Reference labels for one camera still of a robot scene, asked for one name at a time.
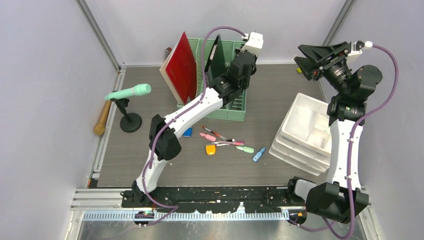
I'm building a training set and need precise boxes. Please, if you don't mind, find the orange eraser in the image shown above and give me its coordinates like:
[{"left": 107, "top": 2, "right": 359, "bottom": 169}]
[{"left": 205, "top": 144, "right": 217, "bottom": 156}]

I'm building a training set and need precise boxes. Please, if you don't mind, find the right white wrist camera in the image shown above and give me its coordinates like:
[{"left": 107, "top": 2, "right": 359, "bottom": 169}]
[{"left": 346, "top": 40, "right": 373, "bottom": 63}]

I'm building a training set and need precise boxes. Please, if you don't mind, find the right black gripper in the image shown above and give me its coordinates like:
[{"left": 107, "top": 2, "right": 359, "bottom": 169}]
[{"left": 294, "top": 41, "right": 352, "bottom": 97}]

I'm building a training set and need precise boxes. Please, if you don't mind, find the black book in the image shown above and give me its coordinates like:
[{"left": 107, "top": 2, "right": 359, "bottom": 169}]
[{"left": 204, "top": 34, "right": 227, "bottom": 86}]

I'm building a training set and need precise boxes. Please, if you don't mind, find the pink pen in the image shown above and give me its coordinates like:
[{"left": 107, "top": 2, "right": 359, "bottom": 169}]
[{"left": 212, "top": 141, "right": 245, "bottom": 146}]

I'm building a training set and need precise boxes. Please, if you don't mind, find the mint green microphone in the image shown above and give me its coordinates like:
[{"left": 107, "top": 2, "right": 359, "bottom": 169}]
[{"left": 104, "top": 83, "right": 152, "bottom": 101}]

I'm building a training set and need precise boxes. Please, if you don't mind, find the red notebook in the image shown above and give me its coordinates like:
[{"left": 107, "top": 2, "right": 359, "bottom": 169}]
[{"left": 159, "top": 32, "right": 198, "bottom": 105}]

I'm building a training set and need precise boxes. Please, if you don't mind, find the red black pen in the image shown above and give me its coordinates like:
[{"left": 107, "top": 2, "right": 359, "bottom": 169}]
[{"left": 200, "top": 125, "right": 228, "bottom": 141}]

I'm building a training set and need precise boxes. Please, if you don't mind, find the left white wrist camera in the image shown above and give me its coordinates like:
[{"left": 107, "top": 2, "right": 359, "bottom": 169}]
[{"left": 240, "top": 32, "right": 264, "bottom": 56}]

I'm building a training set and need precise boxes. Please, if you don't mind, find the white drawer organizer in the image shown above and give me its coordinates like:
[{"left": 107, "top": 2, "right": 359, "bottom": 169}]
[{"left": 268, "top": 92, "right": 332, "bottom": 176}]

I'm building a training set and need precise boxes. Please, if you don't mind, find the black microphone stand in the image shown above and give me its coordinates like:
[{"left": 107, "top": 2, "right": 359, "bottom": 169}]
[{"left": 111, "top": 98, "right": 143, "bottom": 133}]

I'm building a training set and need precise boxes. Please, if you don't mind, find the green highlighter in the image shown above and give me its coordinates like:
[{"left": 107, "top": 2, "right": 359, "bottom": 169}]
[{"left": 236, "top": 146, "right": 255, "bottom": 154}]

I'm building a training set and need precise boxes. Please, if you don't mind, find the small blue eraser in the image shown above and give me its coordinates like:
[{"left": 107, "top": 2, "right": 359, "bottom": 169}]
[{"left": 182, "top": 127, "right": 193, "bottom": 138}]

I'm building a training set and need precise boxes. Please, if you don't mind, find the pink highlighter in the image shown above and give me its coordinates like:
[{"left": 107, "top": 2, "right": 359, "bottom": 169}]
[{"left": 199, "top": 132, "right": 217, "bottom": 142}]

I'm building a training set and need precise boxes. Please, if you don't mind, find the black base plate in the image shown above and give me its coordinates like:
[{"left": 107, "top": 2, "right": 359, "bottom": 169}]
[{"left": 120, "top": 186, "right": 305, "bottom": 214}]

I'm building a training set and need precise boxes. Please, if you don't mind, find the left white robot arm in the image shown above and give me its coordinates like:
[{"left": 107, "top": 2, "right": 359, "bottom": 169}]
[{"left": 131, "top": 47, "right": 260, "bottom": 207}]

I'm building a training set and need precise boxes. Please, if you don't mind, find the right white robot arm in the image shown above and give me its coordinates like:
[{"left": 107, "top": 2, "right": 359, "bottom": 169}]
[{"left": 285, "top": 41, "right": 383, "bottom": 224}]

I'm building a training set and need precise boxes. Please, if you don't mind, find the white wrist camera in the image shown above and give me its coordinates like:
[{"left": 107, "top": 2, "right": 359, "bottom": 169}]
[
  {"left": 346, "top": 40, "right": 373, "bottom": 63},
  {"left": 240, "top": 32, "right": 264, "bottom": 56}
]

